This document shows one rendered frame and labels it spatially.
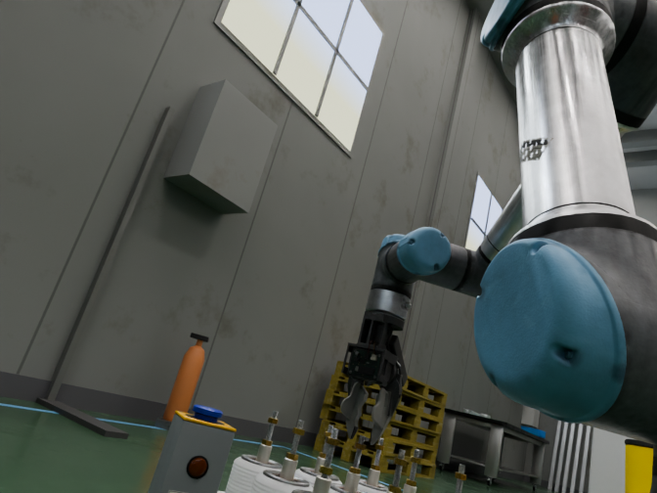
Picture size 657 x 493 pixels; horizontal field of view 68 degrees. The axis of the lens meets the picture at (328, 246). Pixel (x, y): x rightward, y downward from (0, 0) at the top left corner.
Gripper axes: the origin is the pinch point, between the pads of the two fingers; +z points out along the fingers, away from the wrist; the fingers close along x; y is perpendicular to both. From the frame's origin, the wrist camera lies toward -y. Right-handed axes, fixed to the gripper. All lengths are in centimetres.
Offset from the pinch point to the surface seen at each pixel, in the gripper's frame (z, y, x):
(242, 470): 10.6, 8.1, -16.7
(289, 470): 7.9, 11.0, -6.1
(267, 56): -255, -155, -220
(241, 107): -182, -128, -197
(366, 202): -213, -334, -195
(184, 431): 4.6, 33.0, -9.5
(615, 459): -31, -586, 51
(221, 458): 6.7, 28.5, -6.3
